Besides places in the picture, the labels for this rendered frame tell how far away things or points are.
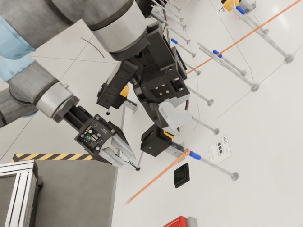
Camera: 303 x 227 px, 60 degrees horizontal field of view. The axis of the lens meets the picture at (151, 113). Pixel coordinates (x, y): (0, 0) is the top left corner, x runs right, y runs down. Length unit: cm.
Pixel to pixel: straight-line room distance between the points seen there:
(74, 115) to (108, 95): 13
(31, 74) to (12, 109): 12
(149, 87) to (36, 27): 18
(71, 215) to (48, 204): 18
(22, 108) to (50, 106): 12
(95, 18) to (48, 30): 6
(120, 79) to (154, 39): 9
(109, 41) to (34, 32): 9
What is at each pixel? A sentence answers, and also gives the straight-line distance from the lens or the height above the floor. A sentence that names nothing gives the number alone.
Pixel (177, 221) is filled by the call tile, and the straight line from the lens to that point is 47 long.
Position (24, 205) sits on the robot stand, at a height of 23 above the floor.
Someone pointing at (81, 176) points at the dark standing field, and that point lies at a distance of 195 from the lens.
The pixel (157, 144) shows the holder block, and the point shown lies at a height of 115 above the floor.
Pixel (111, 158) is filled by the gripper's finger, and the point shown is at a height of 110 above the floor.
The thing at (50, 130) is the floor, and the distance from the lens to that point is 234.
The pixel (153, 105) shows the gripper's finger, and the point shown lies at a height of 127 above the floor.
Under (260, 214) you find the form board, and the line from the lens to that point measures 41.
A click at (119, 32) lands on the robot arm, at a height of 140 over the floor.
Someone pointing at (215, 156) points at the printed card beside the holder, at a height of 117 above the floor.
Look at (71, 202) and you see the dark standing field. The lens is 186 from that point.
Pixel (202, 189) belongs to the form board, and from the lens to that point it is 50.
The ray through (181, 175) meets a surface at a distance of 54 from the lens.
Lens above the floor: 155
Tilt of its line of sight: 41 degrees down
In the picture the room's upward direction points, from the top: straight up
